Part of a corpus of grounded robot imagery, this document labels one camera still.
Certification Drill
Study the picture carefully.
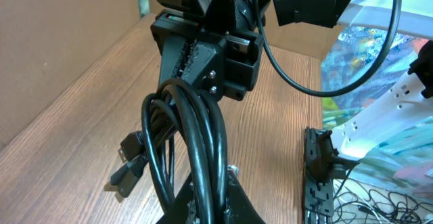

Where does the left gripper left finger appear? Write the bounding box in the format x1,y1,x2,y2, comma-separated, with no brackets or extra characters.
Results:
162,175,201,224

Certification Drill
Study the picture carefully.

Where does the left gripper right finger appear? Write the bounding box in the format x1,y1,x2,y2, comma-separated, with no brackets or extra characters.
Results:
223,165,265,224

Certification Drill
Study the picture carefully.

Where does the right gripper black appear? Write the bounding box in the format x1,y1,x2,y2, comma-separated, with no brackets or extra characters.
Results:
150,12,263,101

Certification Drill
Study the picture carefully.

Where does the black usb cable bundle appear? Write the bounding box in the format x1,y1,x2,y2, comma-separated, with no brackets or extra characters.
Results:
110,77,229,224

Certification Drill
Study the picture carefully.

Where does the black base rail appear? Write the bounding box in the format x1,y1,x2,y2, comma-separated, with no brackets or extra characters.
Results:
302,126,359,224

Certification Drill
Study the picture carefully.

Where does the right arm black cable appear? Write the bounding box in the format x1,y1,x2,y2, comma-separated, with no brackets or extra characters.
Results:
253,0,404,98

